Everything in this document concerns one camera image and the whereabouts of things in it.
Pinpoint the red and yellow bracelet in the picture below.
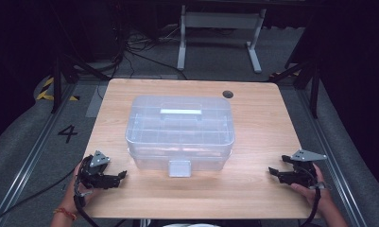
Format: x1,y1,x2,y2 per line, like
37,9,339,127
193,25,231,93
53,206,78,221

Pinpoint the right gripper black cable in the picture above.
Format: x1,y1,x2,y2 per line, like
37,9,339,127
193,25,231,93
303,186,323,227

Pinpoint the thin black floor cable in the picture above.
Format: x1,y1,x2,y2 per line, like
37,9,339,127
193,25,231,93
0,166,79,226

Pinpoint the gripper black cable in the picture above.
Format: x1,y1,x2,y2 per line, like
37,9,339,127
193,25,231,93
73,194,100,227
303,186,323,227

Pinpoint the white metal desk frame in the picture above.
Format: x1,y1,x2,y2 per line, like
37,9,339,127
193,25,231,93
176,4,267,75

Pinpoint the person's right hand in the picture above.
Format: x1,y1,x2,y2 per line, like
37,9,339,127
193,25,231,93
290,164,334,211

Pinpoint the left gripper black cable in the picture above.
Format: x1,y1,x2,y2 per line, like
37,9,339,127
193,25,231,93
73,194,100,227

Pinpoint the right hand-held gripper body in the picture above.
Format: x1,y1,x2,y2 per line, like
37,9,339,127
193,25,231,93
277,148,328,190

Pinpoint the grey metal floor rail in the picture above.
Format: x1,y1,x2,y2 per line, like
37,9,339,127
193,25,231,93
0,82,78,227
295,88,370,227

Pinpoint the tangle of black floor cables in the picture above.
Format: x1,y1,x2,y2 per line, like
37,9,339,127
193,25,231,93
96,26,189,99

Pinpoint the grey floor plate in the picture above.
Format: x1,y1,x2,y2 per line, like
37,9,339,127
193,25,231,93
85,90,109,118

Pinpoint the person's left hand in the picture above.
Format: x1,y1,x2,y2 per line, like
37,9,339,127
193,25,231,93
62,162,95,216

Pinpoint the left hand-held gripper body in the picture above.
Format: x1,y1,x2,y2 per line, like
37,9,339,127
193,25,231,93
74,150,116,199

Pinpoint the clear plastic storage box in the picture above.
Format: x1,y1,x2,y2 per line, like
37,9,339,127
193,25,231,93
125,95,236,178

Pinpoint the black metal stand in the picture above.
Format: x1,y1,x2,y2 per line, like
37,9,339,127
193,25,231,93
270,56,321,119
49,51,112,114

